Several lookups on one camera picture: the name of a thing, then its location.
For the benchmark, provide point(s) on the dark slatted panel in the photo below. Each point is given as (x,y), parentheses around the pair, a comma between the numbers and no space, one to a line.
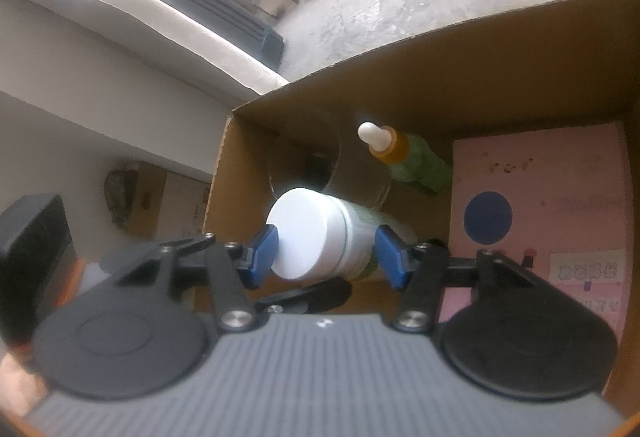
(210,2)

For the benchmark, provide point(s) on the white plastic bottle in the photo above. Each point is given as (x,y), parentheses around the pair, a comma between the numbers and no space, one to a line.
(310,232)

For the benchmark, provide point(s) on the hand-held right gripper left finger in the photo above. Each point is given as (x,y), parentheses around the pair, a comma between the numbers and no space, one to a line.
(265,254)

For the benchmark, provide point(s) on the green spray bottle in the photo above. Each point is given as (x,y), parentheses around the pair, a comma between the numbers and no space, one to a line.
(420,162)

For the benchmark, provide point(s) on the camouflage cloth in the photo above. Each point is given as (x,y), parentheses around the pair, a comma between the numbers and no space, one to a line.
(120,197)

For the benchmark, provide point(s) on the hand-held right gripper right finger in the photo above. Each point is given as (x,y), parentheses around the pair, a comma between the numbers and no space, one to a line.
(390,257)

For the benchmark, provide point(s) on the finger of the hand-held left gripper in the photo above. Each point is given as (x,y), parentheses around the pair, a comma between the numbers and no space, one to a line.
(320,292)
(195,241)

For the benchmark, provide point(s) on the pink book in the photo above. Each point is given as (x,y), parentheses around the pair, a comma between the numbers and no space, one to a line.
(550,177)

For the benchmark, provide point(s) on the brown cardboard box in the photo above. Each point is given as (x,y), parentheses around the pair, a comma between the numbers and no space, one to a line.
(450,82)

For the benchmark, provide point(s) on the brown and white carton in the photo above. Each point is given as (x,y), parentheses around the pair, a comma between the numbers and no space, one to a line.
(170,202)

